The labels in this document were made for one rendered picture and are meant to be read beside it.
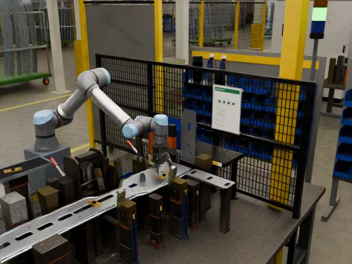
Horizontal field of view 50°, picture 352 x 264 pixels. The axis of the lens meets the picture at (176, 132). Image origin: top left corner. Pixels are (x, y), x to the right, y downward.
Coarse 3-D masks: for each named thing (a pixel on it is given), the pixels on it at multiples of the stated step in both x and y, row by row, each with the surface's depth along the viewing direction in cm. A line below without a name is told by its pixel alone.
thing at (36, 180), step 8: (24, 152) 235; (32, 152) 229; (40, 152) 229; (48, 152) 229; (56, 152) 230; (64, 152) 235; (56, 160) 231; (48, 168) 228; (56, 168) 233; (32, 176) 236; (40, 176) 230; (48, 176) 229; (56, 176) 234; (32, 184) 239; (40, 184) 233
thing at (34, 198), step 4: (32, 192) 179; (28, 196) 179; (32, 196) 178; (36, 196) 179; (32, 200) 178; (36, 200) 179; (32, 204) 178; (36, 204) 180; (32, 208) 179; (36, 208) 180; (40, 208) 181; (32, 212) 180; (36, 212) 180; (40, 212) 181; (36, 216) 180
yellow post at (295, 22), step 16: (288, 0) 206; (304, 0) 202; (288, 16) 208; (304, 16) 207; (288, 32) 210; (304, 32) 211; (288, 48) 213; (304, 48) 216; (288, 64) 215; (288, 96) 220; (288, 112) 222; (288, 128) 225; (288, 144) 228; (272, 176) 240; (272, 192) 243
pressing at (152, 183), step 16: (176, 176) 221; (112, 192) 202; (128, 192) 202; (144, 192) 202; (64, 208) 186; (80, 208) 186; (96, 208) 186; (112, 208) 188; (32, 224) 173; (64, 224) 173; (80, 224) 174; (0, 240) 161; (16, 240) 161; (32, 240) 161; (0, 256) 151; (16, 256) 152
